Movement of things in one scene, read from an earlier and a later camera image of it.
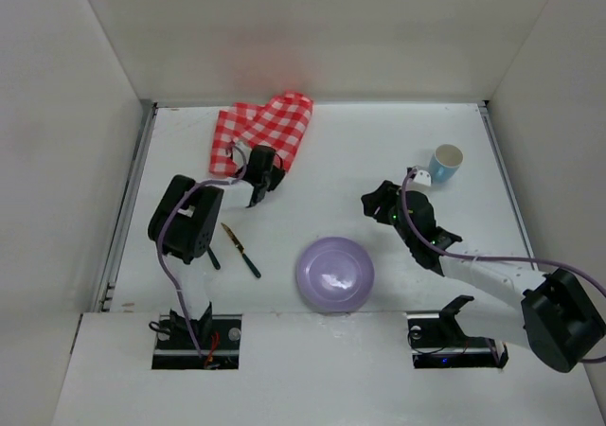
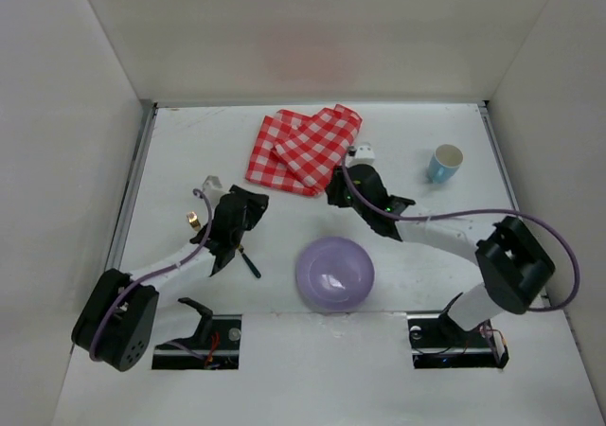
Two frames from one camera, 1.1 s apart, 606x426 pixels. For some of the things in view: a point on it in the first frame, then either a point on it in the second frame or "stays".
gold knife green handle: x=238 y=244 stays
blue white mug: x=444 y=162 stays
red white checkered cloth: x=278 y=125 to x=301 y=152
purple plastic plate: x=334 y=275 stays
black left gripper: x=260 y=183 to x=248 y=206
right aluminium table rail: x=489 y=121 stays
